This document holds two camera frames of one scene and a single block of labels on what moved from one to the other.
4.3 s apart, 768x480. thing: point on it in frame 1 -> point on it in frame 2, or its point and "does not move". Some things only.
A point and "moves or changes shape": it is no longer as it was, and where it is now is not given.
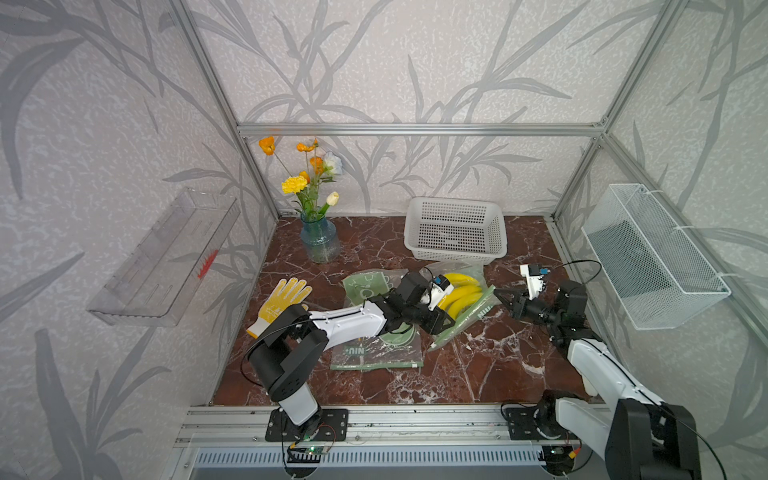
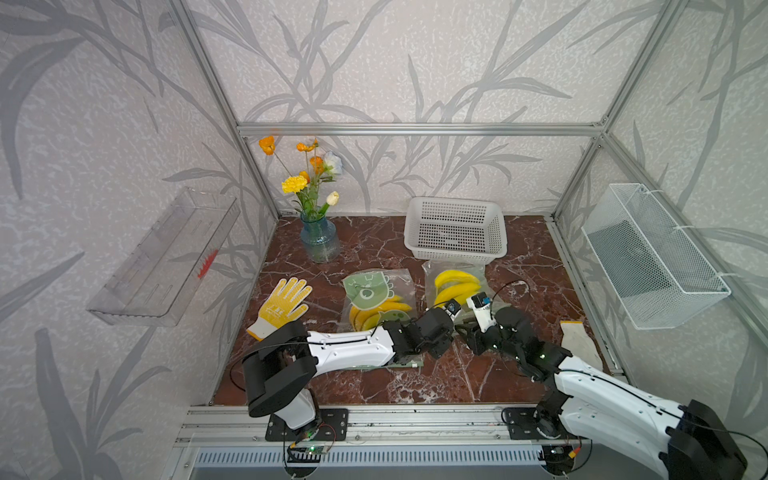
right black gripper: [520, 305] -> [473, 336]
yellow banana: [458, 293] does not move
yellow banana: [456, 278] does not move
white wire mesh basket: [660, 279] does not move
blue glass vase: [319, 237] does not move
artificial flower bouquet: [306, 184] does not move
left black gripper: [436, 321] -> [442, 348]
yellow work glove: [285, 297] does not move
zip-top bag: [489, 300] moves or changes shape
